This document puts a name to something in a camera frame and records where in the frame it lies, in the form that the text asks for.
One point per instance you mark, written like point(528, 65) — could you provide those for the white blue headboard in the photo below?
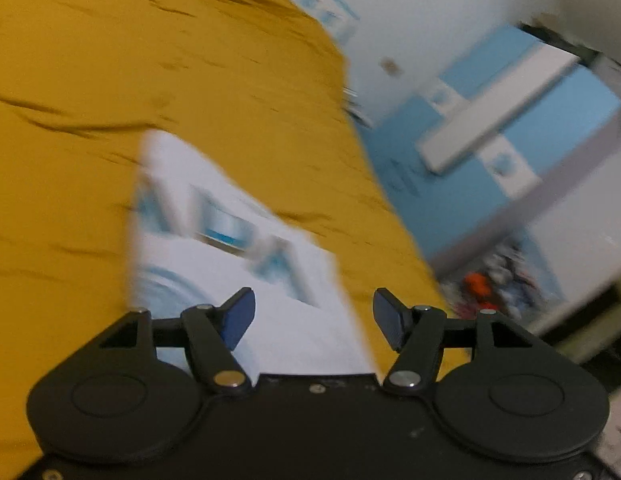
point(315, 5)

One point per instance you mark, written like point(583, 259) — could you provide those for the brass wall switch plate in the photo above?
point(391, 67)

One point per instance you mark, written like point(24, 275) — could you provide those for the blue white wardrobe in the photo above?
point(565, 110)

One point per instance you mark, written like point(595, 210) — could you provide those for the yellow quilt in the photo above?
point(90, 110)

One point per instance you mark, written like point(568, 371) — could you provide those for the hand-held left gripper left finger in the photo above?
point(238, 317)

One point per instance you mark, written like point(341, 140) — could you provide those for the cluttered storage rack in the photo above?
point(478, 285)

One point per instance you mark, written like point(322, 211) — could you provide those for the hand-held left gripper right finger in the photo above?
point(385, 317)

